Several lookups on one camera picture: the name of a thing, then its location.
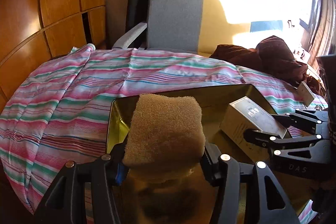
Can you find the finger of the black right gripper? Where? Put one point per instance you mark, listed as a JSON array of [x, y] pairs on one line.
[[313, 122], [256, 140]]

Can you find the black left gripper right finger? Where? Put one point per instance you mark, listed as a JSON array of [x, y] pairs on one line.
[[266, 200]]

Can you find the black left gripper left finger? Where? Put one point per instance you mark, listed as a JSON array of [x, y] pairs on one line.
[[64, 200]]

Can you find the white cardboard box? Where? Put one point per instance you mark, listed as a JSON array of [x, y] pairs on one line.
[[244, 114]]

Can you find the yellow sponge block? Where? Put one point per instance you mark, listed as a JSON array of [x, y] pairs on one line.
[[165, 131]]

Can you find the beige box with blue stripe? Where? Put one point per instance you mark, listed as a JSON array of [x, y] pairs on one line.
[[305, 93]]

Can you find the maroon quilted jacket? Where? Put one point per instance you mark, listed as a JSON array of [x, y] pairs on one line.
[[271, 56]]

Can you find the gold metal tray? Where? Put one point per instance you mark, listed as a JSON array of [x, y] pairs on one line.
[[214, 101]]

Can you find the striped pink green tablecloth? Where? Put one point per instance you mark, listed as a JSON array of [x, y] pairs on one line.
[[61, 111]]

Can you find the grey office chair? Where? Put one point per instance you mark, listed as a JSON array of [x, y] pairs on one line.
[[171, 25]]

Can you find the dark rolled mat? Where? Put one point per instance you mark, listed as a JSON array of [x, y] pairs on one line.
[[137, 1]]

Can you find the wooden wardrobe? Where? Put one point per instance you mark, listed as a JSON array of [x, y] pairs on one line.
[[36, 31]]

